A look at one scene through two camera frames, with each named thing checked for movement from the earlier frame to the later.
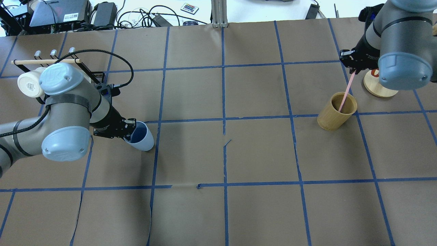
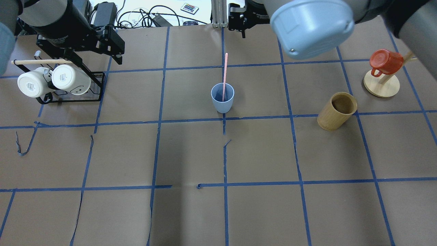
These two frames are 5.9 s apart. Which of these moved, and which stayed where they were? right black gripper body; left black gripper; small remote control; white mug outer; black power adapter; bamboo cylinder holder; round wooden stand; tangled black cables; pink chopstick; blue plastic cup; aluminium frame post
Moved: right black gripper body; left black gripper; pink chopstick; blue plastic cup
Stayed: round wooden stand; white mug outer; bamboo cylinder holder; tangled black cables; black power adapter; aluminium frame post; small remote control
